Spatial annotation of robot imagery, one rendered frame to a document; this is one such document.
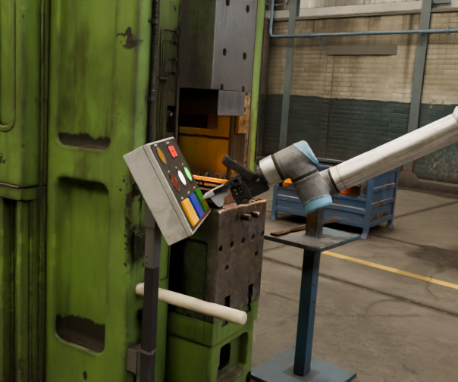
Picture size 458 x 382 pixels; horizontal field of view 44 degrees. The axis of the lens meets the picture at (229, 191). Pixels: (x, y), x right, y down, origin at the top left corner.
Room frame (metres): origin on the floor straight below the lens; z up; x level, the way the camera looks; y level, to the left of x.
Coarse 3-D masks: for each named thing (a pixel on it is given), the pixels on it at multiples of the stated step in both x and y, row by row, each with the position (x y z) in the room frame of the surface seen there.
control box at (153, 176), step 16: (160, 144) 1.65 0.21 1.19; (176, 144) 1.85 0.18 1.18; (128, 160) 1.54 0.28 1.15; (144, 160) 1.53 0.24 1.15; (160, 160) 1.57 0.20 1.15; (176, 160) 1.74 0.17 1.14; (144, 176) 1.53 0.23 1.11; (160, 176) 1.53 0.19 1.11; (176, 176) 1.65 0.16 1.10; (192, 176) 1.84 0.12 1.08; (144, 192) 1.53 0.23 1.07; (160, 192) 1.53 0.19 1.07; (176, 192) 1.56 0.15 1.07; (192, 192) 1.73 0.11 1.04; (160, 208) 1.53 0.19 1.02; (176, 208) 1.52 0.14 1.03; (208, 208) 1.83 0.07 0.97; (160, 224) 1.53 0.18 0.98; (176, 224) 1.52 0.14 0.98; (176, 240) 1.52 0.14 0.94
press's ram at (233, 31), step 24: (192, 0) 2.15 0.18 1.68; (216, 0) 2.10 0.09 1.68; (240, 0) 2.24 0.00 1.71; (192, 24) 2.15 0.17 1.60; (216, 24) 2.10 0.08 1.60; (240, 24) 2.25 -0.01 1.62; (192, 48) 2.14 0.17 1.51; (216, 48) 2.11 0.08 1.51; (240, 48) 2.26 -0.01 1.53; (192, 72) 2.14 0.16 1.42; (216, 72) 2.12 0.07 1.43; (240, 72) 2.27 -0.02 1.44
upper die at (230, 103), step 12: (180, 96) 2.23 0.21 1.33; (192, 96) 2.20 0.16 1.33; (204, 96) 2.17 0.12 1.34; (216, 96) 2.14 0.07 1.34; (228, 96) 2.20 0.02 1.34; (240, 96) 2.28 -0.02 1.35; (180, 108) 2.23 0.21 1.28; (192, 108) 2.20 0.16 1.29; (204, 108) 2.17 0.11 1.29; (216, 108) 2.14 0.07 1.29; (228, 108) 2.20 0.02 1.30; (240, 108) 2.28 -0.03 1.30
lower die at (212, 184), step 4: (196, 180) 2.30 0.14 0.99; (204, 180) 2.28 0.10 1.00; (208, 180) 2.27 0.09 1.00; (200, 184) 2.22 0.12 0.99; (204, 184) 2.23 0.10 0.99; (208, 184) 2.23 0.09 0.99; (212, 184) 2.24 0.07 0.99; (216, 184) 2.25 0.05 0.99; (220, 184) 2.24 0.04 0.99; (200, 188) 2.19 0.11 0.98; (204, 188) 2.20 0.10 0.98; (208, 188) 2.20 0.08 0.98; (212, 188) 2.19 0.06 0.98; (204, 192) 2.16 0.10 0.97; (228, 196) 2.24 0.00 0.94; (232, 196) 2.27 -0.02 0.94; (228, 200) 2.24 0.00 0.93; (232, 200) 2.27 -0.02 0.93; (224, 204) 2.22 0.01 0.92
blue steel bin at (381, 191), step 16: (320, 160) 6.80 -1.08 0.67; (336, 160) 6.68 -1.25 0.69; (384, 176) 5.99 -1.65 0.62; (288, 192) 6.24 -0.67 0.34; (368, 192) 5.68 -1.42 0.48; (384, 192) 6.10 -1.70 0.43; (272, 208) 6.32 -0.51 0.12; (288, 208) 6.21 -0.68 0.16; (336, 208) 5.88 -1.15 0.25; (352, 208) 5.78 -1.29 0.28; (368, 208) 5.67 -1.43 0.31; (384, 208) 6.08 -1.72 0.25; (352, 224) 5.76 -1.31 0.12; (368, 224) 5.66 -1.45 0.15
